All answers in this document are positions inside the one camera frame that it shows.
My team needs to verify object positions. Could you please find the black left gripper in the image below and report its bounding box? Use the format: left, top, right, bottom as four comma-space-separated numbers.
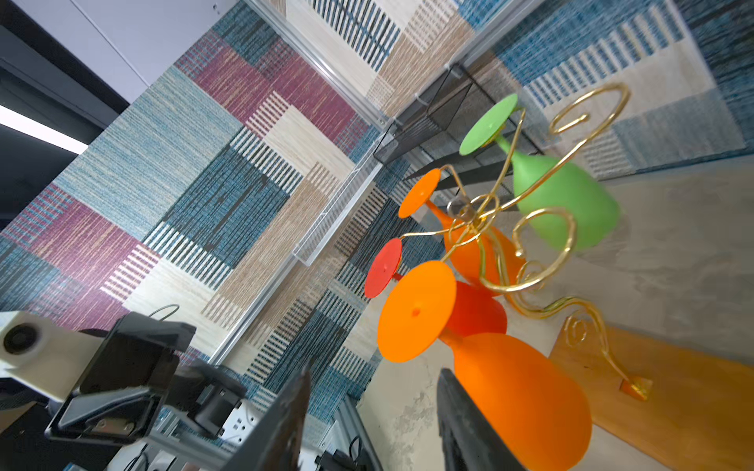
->
44, 312, 196, 445

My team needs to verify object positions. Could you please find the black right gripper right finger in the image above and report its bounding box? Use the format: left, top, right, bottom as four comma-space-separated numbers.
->
437, 368, 524, 471

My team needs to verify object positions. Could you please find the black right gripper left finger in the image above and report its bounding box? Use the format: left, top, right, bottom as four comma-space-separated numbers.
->
221, 367, 311, 471

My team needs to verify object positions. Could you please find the orange wine glass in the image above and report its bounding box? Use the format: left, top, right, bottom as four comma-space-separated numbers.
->
377, 261, 593, 470
398, 168, 525, 288

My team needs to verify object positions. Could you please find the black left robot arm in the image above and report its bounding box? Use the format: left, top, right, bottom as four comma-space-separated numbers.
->
45, 312, 247, 445

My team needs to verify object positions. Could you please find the red wine glass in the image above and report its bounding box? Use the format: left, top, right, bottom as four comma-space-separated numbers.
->
364, 239, 508, 338

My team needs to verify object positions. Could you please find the wooden rack base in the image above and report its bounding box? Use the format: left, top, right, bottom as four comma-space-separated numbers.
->
550, 327, 753, 470

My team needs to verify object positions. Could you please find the green wine glass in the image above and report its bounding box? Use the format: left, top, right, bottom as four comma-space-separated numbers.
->
459, 94, 622, 250

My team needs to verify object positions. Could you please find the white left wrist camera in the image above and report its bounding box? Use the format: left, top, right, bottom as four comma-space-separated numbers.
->
1, 311, 102, 402

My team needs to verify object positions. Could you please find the gold wire glass rack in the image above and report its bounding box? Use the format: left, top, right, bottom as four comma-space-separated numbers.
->
399, 81, 652, 402

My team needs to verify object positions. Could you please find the black wire mesh shelf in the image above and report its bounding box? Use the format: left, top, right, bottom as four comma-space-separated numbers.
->
372, 63, 529, 192

